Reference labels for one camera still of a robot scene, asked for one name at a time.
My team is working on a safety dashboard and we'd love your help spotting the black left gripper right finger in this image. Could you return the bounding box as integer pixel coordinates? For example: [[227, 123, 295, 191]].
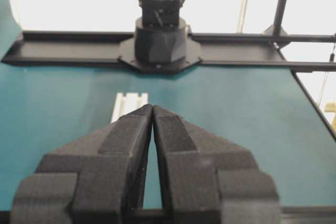
[[152, 105, 280, 223]]

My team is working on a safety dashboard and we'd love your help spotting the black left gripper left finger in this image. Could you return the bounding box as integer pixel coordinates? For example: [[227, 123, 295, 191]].
[[10, 104, 152, 223]]

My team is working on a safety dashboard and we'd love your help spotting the silver aluminium extrusion rail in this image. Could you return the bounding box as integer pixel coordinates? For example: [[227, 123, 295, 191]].
[[110, 92, 149, 123]]

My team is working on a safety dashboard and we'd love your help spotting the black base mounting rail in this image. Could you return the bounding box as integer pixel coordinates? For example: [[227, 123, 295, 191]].
[[2, 31, 335, 74]]

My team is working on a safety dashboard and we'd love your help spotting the black frame post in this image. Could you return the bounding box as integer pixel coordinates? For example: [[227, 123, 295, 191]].
[[273, 0, 287, 36]]

